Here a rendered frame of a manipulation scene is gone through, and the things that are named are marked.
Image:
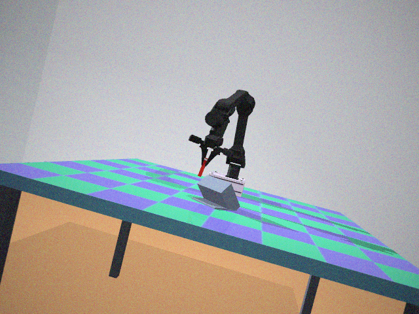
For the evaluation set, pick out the grey sloped panel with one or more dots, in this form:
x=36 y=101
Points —
x=217 y=194

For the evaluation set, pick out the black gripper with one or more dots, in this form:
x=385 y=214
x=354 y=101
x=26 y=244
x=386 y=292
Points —
x=216 y=151

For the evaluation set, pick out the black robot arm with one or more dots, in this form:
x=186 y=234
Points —
x=218 y=118

